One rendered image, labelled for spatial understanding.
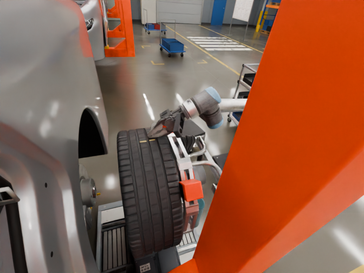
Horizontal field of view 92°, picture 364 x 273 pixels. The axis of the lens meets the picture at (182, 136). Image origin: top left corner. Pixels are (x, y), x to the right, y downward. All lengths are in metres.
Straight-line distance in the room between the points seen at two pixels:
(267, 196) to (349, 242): 2.23
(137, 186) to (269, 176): 0.54
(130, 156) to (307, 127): 0.67
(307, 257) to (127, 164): 1.84
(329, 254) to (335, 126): 2.14
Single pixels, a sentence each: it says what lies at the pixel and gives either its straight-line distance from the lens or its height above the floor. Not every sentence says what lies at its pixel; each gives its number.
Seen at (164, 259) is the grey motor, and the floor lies 0.41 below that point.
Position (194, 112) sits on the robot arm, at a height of 1.31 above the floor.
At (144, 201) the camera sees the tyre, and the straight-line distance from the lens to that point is 0.75.
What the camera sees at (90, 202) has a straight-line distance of 1.06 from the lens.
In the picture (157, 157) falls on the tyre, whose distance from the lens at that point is 0.77.
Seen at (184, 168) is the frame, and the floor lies 1.10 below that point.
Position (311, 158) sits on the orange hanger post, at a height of 1.59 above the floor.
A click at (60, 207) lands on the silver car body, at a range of 0.58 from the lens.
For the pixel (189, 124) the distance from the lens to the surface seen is 2.40.
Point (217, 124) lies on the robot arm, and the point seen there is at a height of 1.22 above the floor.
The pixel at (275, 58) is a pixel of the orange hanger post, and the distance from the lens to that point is 0.27.
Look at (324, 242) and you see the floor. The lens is 2.37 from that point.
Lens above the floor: 1.73
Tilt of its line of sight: 39 degrees down
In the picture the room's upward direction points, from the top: 6 degrees clockwise
